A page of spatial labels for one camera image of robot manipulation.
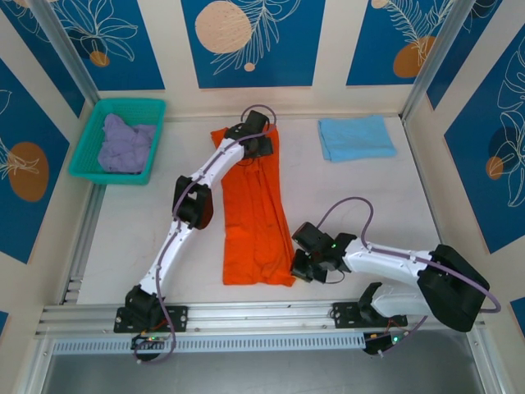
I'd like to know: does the orange t-shirt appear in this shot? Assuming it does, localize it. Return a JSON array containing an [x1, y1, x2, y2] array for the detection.
[[209, 125, 296, 287]]

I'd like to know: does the light blue folded t-shirt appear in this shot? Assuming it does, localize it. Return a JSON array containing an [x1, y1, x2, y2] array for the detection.
[[317, 114, 398, 163]]

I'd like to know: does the teal plastic basket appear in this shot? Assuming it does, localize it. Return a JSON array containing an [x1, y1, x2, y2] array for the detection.
[[67, 98, 167, 186]]

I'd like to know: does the purple crumpled t-shirt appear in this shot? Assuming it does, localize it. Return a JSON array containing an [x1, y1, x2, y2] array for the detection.
[[97, 113, 159, 176]]

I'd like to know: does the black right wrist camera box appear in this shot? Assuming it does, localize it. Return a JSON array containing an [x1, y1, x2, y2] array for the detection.
[[291, 222, 334, 254]]

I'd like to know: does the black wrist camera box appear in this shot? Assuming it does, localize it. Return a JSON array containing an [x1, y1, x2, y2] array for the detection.
[[291, 222, 334, 254], [244, 109, 272, 133]]

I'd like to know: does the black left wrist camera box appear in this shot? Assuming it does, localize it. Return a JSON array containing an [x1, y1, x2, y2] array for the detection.
[[244, 109, 272, 133]]

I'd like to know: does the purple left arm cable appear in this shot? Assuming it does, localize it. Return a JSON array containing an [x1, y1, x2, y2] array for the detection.
[[133, 104, 278, 366]]

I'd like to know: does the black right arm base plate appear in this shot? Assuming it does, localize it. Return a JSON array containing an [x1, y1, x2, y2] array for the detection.
[[331, 301, 409, 329]]

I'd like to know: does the aluminium mounting rail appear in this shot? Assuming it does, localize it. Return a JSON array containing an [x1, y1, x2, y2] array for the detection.
[[34, 301, 489, 337]]

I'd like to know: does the grey slotted cable duct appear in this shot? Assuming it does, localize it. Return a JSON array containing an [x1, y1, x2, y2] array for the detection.
[[51, 332, 366, 355]]

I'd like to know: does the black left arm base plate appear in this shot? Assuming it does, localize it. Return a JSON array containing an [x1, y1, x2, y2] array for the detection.
[[113, 304, 189, 334]]

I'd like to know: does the aluminium side rail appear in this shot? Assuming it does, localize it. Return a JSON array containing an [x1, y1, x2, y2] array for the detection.
[[61, 184, 106, 305]]

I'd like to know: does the aluminium frame post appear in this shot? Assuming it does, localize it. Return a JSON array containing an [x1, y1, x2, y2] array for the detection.
[[401, 0, 477, 122], [28, 0, 102, 120]]

